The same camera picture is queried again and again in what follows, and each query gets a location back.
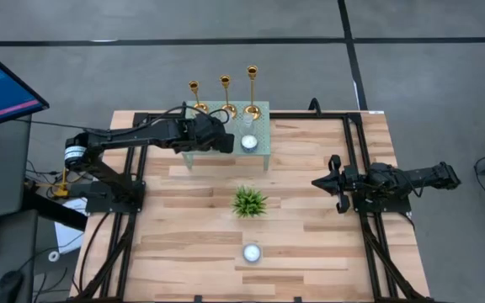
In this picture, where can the white paper sheet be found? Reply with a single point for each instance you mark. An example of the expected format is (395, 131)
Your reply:
(67, 235)

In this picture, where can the computer monitor blue screen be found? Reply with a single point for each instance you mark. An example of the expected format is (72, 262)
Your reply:
(2, 88)

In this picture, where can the clear glass candle holder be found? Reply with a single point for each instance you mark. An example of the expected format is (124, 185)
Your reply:
(246, 123)

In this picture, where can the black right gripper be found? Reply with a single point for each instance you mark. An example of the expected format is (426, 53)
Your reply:
(352, 181)

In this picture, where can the tall gold candlestick holder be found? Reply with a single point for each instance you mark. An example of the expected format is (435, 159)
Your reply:
(252, 111)

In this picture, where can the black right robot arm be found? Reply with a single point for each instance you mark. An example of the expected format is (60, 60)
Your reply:
(427, 177)

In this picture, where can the black computer mouse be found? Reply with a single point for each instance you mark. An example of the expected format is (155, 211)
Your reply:
(7, 288)

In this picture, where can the medium gold candlestick holder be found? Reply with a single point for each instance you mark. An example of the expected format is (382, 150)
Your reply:
(228, 110)

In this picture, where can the green perforated metal shelf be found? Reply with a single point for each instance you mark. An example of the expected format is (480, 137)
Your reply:
(263, 126)

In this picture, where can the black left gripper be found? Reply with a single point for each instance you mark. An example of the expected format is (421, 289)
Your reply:
(209, 134)

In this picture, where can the small artificial green plant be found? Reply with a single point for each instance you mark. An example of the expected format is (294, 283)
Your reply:
(248, 202)

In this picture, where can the short gold candlestick holder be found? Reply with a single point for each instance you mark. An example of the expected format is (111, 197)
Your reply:
(193, 86)

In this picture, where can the white tealight candle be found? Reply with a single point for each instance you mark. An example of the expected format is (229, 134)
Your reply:
(252, 252)
(249, 143)

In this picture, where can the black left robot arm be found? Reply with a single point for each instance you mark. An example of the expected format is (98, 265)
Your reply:
(120, 134)

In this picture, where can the white tape roll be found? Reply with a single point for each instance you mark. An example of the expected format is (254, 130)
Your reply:
(54, 256)

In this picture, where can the black desk frame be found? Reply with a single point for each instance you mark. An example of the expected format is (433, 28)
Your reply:
(57, 210)

